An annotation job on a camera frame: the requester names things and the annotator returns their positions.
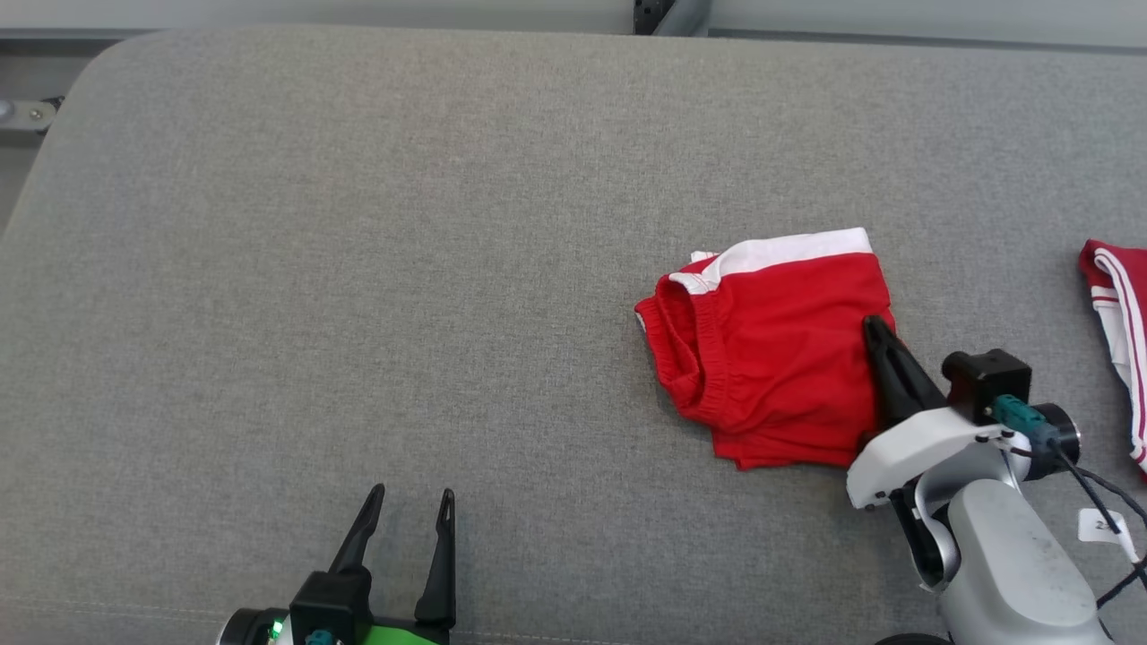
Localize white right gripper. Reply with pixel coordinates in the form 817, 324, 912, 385
846, 315, 1018, 512

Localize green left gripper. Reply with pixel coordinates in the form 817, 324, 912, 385
328, 484, 458, 645

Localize red shorts with white trim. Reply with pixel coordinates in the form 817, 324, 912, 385
634, 228, 899, 471

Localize red jersey with white trim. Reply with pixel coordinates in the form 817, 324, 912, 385
1078, 239, 1147, 480

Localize right arm teal-plug black cable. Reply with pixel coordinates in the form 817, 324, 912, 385
990, 394, 1147, 610

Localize white cable label tag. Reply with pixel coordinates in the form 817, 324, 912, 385
1078, 508, 1125, 545

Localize grey metal frame post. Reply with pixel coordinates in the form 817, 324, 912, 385
632, 0, 713, 37

